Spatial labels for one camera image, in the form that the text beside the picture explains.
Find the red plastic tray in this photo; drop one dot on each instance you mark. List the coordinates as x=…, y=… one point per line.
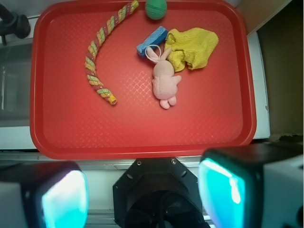
x=69, y=120

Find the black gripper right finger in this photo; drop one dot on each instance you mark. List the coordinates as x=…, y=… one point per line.
x=260, y=185

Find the grey sink basin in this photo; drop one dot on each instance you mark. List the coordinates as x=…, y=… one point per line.
x=15, y=69

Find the blue sponge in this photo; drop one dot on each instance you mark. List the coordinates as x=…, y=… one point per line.
x=156, y=38

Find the grey faucet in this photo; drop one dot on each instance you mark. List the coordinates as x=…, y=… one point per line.
x=13, y=23

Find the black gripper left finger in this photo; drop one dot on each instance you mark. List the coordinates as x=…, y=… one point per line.
x=43, y=195

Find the green rubber ball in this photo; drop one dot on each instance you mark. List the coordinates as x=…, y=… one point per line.
x=156, y=9

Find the yellow cloth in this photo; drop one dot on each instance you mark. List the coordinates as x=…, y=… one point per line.
x=191, y=48

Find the pink plush bunny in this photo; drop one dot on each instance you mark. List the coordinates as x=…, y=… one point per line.
x=164, y=82

